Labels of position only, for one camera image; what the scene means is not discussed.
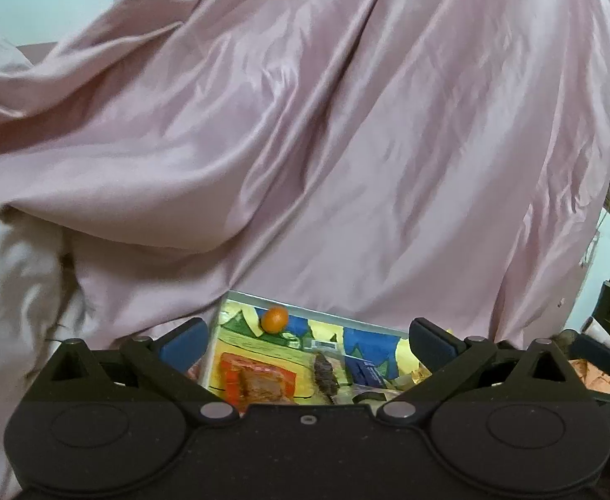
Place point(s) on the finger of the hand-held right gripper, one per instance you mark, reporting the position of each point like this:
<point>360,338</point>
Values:
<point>596,351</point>

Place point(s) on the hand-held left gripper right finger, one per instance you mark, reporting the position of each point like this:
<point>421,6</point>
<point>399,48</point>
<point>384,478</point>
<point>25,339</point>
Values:
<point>432,344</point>

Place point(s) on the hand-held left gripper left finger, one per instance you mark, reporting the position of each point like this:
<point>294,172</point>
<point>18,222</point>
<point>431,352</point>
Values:
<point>185,345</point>

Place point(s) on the orange snack packet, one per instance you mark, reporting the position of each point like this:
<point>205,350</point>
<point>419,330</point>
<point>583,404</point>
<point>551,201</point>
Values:
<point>258,377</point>

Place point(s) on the grey box with colourful lining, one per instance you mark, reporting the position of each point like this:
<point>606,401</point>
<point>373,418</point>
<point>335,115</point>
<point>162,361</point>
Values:
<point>300,344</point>

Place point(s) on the dark blue snack packet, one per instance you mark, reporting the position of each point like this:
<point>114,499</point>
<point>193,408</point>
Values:
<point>370,370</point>

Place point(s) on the small orange fruit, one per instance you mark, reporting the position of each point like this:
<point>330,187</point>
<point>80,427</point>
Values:
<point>274,320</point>

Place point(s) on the dark brown snack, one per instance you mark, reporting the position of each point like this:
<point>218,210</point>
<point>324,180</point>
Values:
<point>326,372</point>

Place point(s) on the white duvet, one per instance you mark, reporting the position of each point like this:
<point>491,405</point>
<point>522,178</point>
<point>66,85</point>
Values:
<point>8,297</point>

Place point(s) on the pink satin sheet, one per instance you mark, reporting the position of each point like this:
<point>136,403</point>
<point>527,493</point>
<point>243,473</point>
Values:
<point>310,130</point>

